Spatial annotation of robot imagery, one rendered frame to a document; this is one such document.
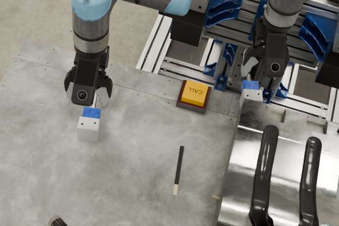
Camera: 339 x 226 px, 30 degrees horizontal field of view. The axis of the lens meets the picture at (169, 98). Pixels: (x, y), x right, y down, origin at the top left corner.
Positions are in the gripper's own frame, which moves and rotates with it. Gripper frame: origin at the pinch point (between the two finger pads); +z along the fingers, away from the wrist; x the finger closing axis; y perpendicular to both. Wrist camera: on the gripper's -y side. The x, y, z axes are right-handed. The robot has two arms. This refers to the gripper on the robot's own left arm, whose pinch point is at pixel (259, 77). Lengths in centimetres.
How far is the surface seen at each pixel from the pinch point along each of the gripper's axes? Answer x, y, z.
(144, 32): 24, 95, 93
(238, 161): 5.3, -22.2, 4.8
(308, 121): -13.7, -8.4, 5.7
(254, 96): -0.5, -0.4, 7.5
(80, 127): 43.4, -13.9, 8.2
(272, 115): -4.5, -6.7, 6.6
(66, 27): 59, 94, 93
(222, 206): 10.8, -36.7, -0.3
